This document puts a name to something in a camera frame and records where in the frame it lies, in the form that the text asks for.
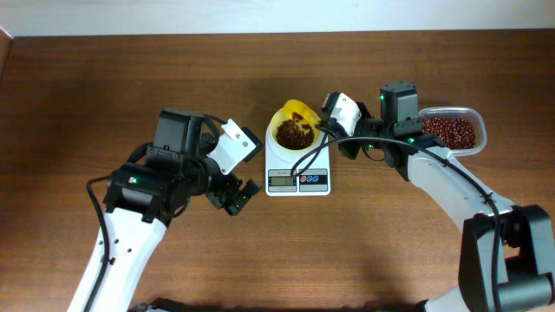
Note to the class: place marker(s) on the clear plastic bean container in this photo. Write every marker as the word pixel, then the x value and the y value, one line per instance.
pixel 465 113

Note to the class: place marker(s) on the yellow plastic bowl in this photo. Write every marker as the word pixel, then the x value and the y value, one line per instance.
pixel 278 119

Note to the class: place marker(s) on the white digital kitchen scale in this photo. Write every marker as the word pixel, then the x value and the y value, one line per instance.
pixel 310 178

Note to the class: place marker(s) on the red beans in container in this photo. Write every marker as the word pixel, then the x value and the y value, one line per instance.
pixel 457 133

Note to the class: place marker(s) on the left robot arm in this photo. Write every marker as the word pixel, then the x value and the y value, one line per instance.
pixel 191 155

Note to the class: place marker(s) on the yellow plastic scoop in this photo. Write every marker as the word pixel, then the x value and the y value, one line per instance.
pixel 301 114

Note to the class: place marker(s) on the red beans in bowl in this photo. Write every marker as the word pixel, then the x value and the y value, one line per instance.
pixel 294 136

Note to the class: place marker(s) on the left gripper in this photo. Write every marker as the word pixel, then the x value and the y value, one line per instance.
pixel 249 191

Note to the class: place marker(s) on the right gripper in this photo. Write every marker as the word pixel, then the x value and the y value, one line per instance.
pixel 350 148

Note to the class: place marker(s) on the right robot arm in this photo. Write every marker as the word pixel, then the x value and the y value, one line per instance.
pixel 507 250

